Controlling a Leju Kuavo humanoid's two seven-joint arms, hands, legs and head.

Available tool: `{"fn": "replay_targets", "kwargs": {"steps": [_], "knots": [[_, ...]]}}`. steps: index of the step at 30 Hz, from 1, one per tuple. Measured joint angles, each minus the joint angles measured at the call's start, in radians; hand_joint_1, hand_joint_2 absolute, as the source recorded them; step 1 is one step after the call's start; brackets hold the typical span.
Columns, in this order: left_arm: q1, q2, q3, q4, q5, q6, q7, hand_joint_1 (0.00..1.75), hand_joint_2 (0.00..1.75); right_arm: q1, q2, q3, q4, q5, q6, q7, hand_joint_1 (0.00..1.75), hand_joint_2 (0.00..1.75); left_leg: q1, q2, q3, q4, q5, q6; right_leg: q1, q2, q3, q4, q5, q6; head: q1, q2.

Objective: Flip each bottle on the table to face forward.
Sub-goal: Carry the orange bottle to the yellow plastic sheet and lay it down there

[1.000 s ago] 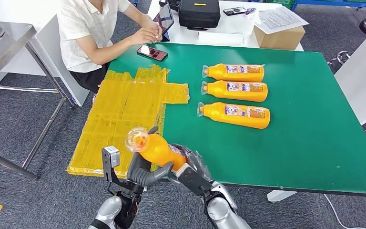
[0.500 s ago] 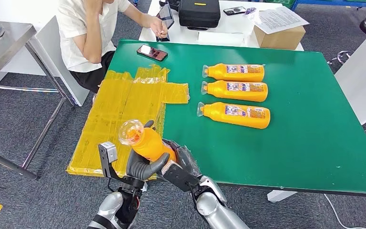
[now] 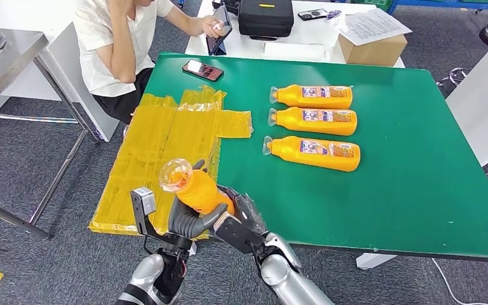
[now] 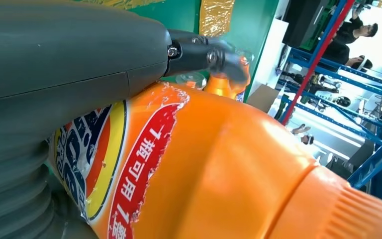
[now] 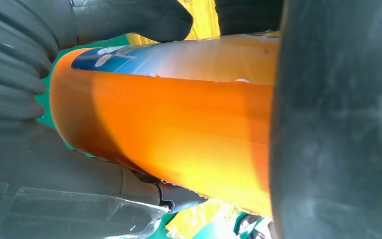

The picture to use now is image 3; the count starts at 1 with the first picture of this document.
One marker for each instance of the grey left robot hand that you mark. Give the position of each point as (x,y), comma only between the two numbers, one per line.
(185,221)

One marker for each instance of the person's left hand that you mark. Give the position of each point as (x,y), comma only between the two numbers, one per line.
(212,27)

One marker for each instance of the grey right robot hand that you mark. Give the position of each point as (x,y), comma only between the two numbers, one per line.
(246,212)

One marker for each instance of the tablet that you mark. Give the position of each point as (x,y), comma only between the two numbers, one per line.
(216,42)

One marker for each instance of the orange detergent bottle clear cap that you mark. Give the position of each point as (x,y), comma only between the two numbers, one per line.
(311,101)
(200,191)
(311,126)
(307,159)

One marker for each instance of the dark smartphone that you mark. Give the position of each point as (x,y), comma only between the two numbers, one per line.
(202,70)

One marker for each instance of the black carrying case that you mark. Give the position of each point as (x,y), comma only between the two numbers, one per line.
(267,19)

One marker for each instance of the yellow taped cardboard mat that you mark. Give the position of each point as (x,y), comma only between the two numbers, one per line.
(151,139)

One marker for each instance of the person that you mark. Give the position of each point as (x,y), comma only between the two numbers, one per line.
(101,42)

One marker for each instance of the small purple packet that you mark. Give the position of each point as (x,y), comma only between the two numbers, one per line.
(333,14)

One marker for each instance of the printed paper sheet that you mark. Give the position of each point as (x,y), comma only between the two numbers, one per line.
(372,25)

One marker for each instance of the brown cardboard box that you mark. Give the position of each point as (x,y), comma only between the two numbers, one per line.
(374,54)

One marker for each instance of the green plastic crate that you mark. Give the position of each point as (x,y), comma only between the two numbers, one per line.
(378,3)

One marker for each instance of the stainless steel table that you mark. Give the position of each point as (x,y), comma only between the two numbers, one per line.
(0,63)

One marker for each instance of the blue metal rack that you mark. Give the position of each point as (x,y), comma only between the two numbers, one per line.
(437,3)

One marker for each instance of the chrome chair base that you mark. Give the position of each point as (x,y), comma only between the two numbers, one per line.
(454,78)

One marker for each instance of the white board table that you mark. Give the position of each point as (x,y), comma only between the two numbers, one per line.
(484,105)

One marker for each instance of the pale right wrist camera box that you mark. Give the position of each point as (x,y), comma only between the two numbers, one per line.
(235,233)

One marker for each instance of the black phone with round camera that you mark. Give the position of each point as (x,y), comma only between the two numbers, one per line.
(313,14)

